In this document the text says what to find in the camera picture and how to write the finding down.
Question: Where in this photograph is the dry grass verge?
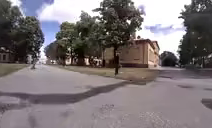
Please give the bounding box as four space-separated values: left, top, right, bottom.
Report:
53 64 161 83

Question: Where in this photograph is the yellow brick building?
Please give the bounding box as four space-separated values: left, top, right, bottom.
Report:
103 37 161 69

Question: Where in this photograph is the row of trees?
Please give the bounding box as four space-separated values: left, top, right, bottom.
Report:
44 10 106 67

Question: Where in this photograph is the grey asphalt road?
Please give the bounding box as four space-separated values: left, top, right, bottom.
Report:
0 63 212 128

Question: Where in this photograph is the round distant tree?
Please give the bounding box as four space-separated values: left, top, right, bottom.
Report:
160 50 179 67

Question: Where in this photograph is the group of dark trees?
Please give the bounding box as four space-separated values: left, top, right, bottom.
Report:
177 0 212 70

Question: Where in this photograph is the grass patch with kerb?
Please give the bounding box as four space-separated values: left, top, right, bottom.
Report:
0 62 29 80

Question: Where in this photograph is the long low brick building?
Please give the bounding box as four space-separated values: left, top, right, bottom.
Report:
0 46 16 64

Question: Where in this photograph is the large tree by post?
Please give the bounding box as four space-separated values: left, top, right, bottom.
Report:
92 0 146 76

